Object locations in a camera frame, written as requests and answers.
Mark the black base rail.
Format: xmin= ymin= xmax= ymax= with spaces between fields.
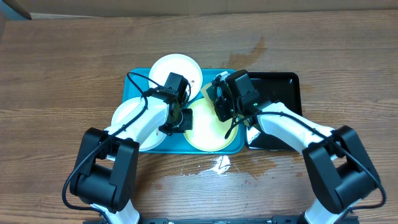
xmin=139 ymin=215 xmax=304 ymax=224

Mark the yellow plate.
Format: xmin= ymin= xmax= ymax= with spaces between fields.
xmin=184 ymin=98 xmax=239 ymax=152

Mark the white plate far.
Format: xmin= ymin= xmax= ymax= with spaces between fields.
xmin=149 ymin=54 xmax=203 ymax=102

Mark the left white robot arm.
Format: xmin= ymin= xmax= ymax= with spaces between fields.
xmin=62 ymin=83 xmax=192 ymax=223

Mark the black water tray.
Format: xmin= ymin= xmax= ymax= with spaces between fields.
xmin=246 ymin=72 xmax=302 ymax=151

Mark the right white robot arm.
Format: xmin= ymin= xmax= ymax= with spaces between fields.
xmin=202 ymin=70 xmax=386 ymax=223

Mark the white plate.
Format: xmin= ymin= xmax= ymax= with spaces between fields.
xmin=105 ymin=96 xmax=169 ymax=150
xmin=149 ymin=54 xmax=203 ymax=102

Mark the white plate near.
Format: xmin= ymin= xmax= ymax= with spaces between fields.
xmin=105 ymin=96 xmax=169 ymax=150

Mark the green yellow sponge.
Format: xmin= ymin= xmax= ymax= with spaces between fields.
xmin=200 ymin=82 xmax=223 ymax=102

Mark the teal plastic tray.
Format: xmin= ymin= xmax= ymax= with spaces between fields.
xmin=122 ymin=68 xmax=246 ymax=154

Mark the cardboard backdrop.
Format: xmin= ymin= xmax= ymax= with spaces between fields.
xmin=4 ymin=0 xmax=397 ymax=17

